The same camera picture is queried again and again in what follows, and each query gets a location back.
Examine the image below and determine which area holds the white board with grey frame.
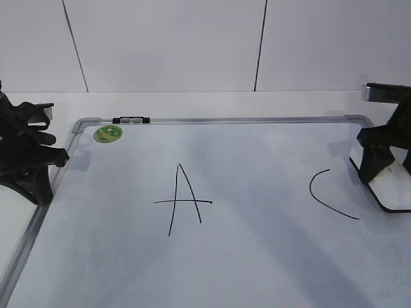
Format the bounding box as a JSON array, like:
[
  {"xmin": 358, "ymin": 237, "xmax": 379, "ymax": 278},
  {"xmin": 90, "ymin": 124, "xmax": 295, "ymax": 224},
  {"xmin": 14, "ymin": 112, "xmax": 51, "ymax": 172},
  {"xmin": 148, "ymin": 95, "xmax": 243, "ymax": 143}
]
[{"xmin": 1, "ymin": 115, "xmax": 410, "ymax": 307}]

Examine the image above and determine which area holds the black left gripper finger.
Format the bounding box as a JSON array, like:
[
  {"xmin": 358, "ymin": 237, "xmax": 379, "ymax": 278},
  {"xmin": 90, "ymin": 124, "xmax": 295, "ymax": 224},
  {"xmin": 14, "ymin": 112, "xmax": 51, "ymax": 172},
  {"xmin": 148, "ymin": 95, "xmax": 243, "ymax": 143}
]
[{"xmin": 1, "ymin": 166, "xmax": 54, "ymax": 205}]

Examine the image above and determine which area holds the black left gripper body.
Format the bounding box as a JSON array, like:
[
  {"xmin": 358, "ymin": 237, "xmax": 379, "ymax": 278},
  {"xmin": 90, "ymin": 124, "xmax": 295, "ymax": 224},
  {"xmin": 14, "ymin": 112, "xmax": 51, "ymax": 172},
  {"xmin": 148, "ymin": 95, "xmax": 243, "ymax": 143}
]
[{"xmin": 1, "ymin": 92, "xmax": 69, "ymax": 175}]

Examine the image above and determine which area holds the black left camera cable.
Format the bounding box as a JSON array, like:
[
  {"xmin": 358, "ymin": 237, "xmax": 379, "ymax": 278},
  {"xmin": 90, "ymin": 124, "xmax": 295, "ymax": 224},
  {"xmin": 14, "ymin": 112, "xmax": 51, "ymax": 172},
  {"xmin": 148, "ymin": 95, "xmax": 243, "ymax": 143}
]
[{"xmin": 22, "ymin": 114, "xmax": 57, "ymax": 147}]

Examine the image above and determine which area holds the black silver board clip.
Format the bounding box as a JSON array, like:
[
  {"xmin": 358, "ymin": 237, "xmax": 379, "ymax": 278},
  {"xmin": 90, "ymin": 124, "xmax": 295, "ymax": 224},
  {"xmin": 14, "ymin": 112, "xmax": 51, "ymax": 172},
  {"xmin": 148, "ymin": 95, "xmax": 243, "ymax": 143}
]
[{"xmin": 112, "ymin": 116, "xmax": 150, "ymax": 124}]

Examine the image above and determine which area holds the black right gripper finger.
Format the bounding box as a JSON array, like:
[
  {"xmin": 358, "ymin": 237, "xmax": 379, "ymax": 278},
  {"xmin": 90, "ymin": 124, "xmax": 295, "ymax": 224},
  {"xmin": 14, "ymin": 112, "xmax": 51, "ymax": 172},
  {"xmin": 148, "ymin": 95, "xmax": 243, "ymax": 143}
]
[{"xmin": 358, "ymin": 145, "xmax": 395, "ymax": 184}]

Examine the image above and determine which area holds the white eraser with black felt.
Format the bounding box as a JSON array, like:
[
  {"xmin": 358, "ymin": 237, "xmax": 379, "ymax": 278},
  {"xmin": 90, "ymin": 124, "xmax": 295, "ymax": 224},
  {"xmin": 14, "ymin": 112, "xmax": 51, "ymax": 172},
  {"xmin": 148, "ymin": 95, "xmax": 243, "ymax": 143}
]
[{"xmin": 363, "ymin": 148, "xmax": 410, "ymax": 213}]

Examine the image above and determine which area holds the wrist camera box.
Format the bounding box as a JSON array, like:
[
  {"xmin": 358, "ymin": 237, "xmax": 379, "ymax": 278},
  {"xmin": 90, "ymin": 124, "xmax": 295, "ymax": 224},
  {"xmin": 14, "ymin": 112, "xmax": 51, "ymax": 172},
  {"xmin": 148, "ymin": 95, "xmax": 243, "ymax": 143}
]
[
  {"xmin": 19, "ymin": 101, "xmax": 55, "ymax": 124},
  {"xmin": 362, "ymin": 83, "xmax": 410, "ymax": 104}
]

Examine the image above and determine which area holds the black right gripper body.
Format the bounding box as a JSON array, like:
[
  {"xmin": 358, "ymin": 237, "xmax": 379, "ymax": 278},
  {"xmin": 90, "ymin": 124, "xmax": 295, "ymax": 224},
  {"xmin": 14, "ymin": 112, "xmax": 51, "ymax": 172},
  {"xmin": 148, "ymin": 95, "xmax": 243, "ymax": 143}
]
[{"xmin": 357, "ymin": 96, "xmax": 410, "ymax": 150}]

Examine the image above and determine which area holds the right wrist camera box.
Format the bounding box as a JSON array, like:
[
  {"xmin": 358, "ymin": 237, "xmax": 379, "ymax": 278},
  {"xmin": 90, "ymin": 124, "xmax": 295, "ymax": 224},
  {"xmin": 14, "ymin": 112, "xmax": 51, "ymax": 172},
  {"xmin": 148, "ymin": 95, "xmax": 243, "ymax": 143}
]
[{"xmin": 362, "ymin": 83, "xmax": 410, "ymax": 104}]

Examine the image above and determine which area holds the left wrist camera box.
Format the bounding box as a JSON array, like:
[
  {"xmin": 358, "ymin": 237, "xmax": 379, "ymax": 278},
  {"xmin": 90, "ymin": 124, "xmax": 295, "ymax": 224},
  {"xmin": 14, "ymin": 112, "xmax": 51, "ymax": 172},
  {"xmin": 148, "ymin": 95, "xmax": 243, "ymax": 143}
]
[{"xmin": 19, "ymin": 101, "xmax": 55, "ymax": 124}]

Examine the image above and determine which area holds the round green magnet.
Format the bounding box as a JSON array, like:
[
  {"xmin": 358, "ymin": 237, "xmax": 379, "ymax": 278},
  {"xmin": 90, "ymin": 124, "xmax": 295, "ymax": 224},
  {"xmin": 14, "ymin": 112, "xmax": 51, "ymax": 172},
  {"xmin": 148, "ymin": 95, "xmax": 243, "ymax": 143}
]
[{"xmin": 93, "ymin": 124, "xmax": 123, "ymax": 144}]

